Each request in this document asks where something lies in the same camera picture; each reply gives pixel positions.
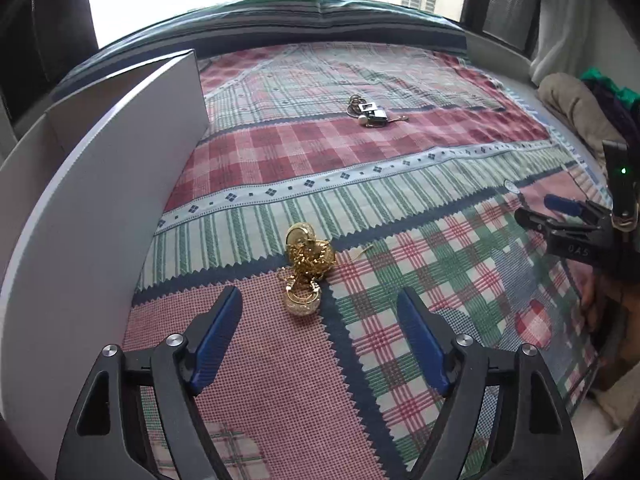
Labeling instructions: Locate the patchwork plaid blanket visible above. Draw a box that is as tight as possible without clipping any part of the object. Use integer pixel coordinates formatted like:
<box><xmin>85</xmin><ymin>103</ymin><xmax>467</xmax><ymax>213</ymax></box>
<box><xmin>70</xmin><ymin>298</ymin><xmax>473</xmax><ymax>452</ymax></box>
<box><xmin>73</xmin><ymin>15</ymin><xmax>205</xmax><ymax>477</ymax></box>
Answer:
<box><xmin>120</xmin><ymin>42</ymin><xmax>608</xmax><ymax>480</ymax></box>

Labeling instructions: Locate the person's right hand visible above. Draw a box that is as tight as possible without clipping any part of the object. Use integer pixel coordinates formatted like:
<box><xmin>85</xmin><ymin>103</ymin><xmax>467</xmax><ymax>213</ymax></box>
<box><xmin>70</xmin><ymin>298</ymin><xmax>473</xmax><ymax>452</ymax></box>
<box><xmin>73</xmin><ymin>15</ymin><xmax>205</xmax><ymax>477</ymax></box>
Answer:
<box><xmin>580</xmin><ymin>274</ymin><xmax>640</xmax><ymax>393</ymax></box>

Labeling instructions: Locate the grey window screen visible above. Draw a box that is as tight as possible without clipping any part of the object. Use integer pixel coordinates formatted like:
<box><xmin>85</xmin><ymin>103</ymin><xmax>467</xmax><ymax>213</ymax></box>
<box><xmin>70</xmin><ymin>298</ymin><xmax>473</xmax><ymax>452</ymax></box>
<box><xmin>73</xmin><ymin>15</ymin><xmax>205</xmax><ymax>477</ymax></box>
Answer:
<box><xmin>482</xmin><ymin>0</ymin><xmax>538</xmax><ymax>51</ymax></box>

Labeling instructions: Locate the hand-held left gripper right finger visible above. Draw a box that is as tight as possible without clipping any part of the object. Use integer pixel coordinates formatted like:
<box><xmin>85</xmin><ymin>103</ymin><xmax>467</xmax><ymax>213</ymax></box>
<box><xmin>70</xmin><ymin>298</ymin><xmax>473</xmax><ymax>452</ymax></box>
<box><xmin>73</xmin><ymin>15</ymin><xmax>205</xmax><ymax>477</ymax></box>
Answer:
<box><xmin>395</xmin><ymin>287</ymin><xmax>586</xmax><ymax>480</ymax></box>

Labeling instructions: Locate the white box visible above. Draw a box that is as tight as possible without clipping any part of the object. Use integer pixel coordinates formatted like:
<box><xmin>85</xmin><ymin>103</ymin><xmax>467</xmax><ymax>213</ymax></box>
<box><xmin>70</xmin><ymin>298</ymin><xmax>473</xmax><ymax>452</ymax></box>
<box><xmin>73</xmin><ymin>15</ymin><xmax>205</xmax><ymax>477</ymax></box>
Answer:
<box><xmin>0</xmin><ymin>49</ymin><xmax>211</xmax><ymax>480</ymax></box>

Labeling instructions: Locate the green cloth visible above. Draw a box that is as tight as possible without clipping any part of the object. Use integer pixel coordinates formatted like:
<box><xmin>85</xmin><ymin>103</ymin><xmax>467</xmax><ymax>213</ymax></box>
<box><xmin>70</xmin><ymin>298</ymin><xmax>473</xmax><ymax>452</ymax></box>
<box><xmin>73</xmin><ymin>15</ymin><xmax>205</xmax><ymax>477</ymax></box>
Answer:
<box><xmin>580</xmin><ymin>67</ymin><xmax>640</xmax><ymax>106</ymax></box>

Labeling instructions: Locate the dark striped bedding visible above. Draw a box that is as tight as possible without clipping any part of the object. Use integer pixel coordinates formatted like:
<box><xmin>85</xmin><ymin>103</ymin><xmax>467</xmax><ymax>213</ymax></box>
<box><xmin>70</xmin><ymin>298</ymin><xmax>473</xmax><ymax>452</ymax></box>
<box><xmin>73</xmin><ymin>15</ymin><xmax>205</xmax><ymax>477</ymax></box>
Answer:
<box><xmin>50</xmin><ymin>0</ymin><xmax>468</xmax><ymax>106</ymax></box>

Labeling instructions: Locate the silver keyring trinket cluster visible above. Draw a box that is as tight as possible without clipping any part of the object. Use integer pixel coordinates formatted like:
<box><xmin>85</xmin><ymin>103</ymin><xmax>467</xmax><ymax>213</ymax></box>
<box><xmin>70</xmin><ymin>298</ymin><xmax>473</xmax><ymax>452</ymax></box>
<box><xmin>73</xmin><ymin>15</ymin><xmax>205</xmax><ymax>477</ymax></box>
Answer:
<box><xmin>346</xmin><ymin>94</ymin><xmax>410</xmax><ymax>128</ymax></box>

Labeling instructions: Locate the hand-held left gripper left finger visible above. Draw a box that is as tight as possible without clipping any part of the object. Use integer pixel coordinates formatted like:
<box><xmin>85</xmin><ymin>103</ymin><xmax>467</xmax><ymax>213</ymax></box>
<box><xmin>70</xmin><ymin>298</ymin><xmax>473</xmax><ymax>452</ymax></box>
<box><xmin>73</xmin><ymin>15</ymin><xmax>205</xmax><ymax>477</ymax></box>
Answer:
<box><xmin>55</xmin><ymin>285</ymin><xmax>244</xmax><ymax>480</ymax></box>

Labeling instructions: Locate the white curtain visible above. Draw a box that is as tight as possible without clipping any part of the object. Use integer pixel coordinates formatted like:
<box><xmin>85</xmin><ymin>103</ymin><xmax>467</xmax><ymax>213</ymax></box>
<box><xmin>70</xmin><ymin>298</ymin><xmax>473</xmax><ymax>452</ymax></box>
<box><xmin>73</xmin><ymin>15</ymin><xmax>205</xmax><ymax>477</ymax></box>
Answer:
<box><xmin>530</xmin><ymin>0</ymin><xmax>640</xmax><ymax>86</ymax></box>

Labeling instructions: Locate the pile of bead bracelets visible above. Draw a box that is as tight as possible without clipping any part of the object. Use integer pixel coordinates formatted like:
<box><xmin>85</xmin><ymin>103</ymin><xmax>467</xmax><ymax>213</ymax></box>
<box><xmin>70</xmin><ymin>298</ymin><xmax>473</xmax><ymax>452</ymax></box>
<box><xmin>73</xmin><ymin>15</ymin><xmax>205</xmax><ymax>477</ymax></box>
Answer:
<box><xmin>277</xmin><ymin>237</ymin><xmax>373</xmax><ymax>286</ymax></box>

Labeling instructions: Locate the white fluffy cloth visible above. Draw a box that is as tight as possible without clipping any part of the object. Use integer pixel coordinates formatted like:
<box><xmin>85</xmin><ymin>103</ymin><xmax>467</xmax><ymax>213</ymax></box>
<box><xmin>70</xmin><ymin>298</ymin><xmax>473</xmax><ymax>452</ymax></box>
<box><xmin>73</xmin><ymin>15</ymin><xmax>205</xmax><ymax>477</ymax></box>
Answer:
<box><xmin>575</xmin><ymin>390</ymin><xmax>631</xmax><ymax>461</ymax></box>

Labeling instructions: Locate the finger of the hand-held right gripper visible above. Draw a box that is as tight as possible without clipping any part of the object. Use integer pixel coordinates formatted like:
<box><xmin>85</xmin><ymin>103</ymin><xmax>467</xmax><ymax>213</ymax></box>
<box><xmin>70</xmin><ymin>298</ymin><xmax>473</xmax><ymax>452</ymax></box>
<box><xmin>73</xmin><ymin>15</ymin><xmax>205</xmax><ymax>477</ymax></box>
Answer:
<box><xmin>544</xmin><ymin>194</ymin><xmax>586</xmax><ymax>217</ymax></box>
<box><xmin>514</xmin><ymin>208</ymin><xmax>556</xmax><ymax>233</ymax></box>

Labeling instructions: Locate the dark window frame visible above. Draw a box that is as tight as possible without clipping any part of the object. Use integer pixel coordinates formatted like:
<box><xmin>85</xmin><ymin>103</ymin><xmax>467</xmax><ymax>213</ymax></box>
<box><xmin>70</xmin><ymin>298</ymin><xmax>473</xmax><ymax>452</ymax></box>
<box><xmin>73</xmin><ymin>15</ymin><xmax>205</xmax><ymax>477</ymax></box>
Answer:
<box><xmin>0</xmin><ymin>0</ymin><xmax>98</xmax><ymax>131</ymax></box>

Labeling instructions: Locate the purple garment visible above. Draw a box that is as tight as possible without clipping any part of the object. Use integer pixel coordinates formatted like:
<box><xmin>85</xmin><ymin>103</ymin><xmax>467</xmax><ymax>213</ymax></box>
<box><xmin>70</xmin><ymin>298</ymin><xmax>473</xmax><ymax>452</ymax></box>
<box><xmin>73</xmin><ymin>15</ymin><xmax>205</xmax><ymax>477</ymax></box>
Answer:
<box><xmin>592</xmin><ymin>82</ymin><xmax>640</xmax><ymax>161</ymax></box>

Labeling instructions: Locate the gold round earring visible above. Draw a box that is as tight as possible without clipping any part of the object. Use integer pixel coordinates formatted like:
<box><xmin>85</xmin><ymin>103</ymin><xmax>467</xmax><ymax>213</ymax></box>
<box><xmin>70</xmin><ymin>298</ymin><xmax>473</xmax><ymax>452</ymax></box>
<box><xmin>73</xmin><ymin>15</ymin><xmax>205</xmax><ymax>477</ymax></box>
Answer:
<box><xmin>285</xmin><ymin>221</ymin><xmax>316</xmax><ymax>248</ymax></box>

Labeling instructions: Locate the beige cloth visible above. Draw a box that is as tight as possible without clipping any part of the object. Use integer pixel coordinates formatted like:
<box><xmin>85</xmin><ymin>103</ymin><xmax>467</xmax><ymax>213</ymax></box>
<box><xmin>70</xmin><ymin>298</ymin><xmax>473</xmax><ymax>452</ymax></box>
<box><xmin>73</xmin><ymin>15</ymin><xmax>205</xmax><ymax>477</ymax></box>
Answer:
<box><xmin>537</xmin><ymin>72</ymin><xmax>621</xmax><ymax>161</ymax></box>

